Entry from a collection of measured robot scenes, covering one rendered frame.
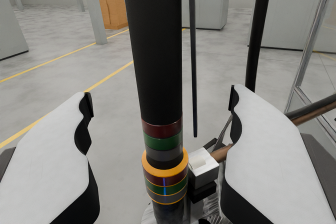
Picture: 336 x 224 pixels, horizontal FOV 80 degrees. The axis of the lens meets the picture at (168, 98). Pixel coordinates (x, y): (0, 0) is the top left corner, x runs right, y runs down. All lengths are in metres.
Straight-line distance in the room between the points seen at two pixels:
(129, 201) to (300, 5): 5.08
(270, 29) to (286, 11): 0.47
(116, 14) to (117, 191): 7.08
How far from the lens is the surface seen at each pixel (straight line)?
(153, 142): 0.16
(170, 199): 0.21
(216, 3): 7.34
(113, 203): 2.08
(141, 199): 2.05
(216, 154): 0.24
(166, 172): 0.18
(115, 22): 8.43
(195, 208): 0.26
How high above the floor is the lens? 1.72
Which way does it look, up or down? 31 degrees down
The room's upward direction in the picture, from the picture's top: 3 degrees counter-clockwise
